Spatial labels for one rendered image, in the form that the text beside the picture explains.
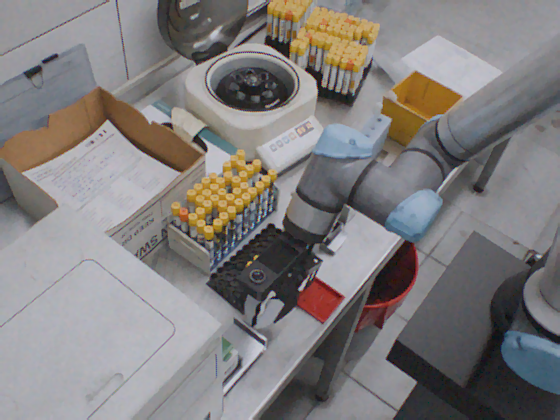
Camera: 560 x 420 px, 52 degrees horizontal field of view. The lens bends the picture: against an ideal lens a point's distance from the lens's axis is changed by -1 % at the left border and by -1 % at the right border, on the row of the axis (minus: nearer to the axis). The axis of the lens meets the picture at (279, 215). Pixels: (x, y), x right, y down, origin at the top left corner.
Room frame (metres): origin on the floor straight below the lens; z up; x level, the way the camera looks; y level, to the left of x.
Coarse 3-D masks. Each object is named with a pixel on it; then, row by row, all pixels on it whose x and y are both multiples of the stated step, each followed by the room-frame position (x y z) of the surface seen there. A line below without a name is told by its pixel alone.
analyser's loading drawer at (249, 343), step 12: (240, 324) 0.44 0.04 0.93; (228, 336) 0.42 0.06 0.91; (240, 336) 0.43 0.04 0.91; (252, 336) 0.43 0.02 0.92; (264, 336) 0.42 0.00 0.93; (240, 348) 0.40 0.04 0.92; (252, 348) 0.41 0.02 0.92; (264, 348) 0.41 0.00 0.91; (240, 360) 0.37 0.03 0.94; (252, 360) 0.39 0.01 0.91; (240, 372) 0.36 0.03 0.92; (228, 384) 0.34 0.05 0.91
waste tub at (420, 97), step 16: (416, 80) 1.10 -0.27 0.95; (432, 80) 1.08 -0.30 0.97; (384, 96) 1.00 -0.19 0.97; (400, 96) 1.07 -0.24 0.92; (416, 96) 1.09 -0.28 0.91; (432, 96) 1.07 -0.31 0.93; (448, 96) 1.05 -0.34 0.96; (464, 96) 1.03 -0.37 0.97; (384, 112) 0.99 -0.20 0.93; (400, 112) 0.97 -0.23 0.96; (416, 112) 1.07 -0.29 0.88; (432, 112) 1.06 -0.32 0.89; (400, 128) 0.97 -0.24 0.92; (416, 128) 0.95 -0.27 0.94
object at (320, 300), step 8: (320, 280) 0.57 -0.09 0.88; (312, 288) 0.56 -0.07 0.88; (320, 288) 0.56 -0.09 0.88; (328, 288) 0.56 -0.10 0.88; (304, 296) 0.54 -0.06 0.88; (312, 296) 0.54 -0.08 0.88; (320, 296) 0.54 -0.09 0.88; (328, 296) 0.54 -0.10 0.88; (336, 296) 0.55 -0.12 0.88; (344, 296) 0.54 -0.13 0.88; (304, 304) 0.52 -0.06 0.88; (312, 304) 0.52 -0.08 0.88; (320, 304) 0.53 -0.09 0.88; (328, 304) 0.53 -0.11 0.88; (336, 304) 0.53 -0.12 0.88; (312, 312) 0.50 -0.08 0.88; (320, 312) 0.51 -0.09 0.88; (328, 312) 0.51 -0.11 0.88; (320, 320) 0.49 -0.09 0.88
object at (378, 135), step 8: (368, 120) 0.91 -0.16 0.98; (376, 120) 0.92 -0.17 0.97; (384, 120) 0.92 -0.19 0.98; (368, 128) 0.89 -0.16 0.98; (376, 128) 0.89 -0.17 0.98; (384, 128) 0.90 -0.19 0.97; (368, 136) 0.87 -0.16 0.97; (376, 136) 0.87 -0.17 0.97; (384, 136) 0.91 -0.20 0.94; (376, 144) 0.87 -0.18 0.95; (376, 152) 0.89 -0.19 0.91; (384, 152) 0.92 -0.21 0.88; (376, 160) 0.89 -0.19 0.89
